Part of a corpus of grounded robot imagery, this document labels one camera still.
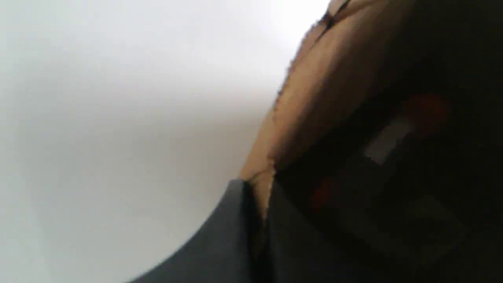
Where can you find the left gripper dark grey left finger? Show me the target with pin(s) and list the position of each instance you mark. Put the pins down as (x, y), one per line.
(220, 251)

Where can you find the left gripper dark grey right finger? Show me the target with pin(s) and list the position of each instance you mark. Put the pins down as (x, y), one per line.
(299, 253)

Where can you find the brown paper bag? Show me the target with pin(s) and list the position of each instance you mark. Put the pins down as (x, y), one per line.
(432, 213)

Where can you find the clear tube orange cap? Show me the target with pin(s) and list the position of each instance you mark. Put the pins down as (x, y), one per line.
(419, 116)

